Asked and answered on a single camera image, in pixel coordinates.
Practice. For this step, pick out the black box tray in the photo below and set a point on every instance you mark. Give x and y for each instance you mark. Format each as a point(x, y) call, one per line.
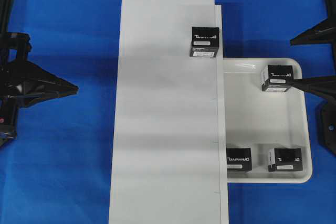
point(285, 159)
point(239, 159)

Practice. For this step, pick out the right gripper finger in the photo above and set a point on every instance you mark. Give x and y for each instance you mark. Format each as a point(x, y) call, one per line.
point(323, 87)
point(322, 33)

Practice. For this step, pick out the black box tray bottom right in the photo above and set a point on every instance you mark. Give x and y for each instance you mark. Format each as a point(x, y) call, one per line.
point(285, 159)

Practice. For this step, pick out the white base board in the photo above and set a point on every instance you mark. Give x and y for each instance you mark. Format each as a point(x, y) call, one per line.
point(168, 157)

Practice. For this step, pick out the black box tray bottom left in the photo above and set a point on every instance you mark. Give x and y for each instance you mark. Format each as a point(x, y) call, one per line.
point(239, 159)

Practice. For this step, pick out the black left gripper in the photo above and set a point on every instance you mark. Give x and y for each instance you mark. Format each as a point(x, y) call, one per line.
point(23, 81)

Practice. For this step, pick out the blue table cloth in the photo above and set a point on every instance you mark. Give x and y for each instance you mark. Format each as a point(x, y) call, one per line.
point(58, 169)

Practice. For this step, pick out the black box with white label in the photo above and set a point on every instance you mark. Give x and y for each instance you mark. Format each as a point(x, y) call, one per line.
point(204, 42)

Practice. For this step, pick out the black box near tray corner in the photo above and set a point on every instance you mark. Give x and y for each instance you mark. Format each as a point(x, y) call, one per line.
point(275, 78)

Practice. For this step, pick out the white plastic tray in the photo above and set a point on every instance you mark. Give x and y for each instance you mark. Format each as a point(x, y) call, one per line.
point(262, 121)

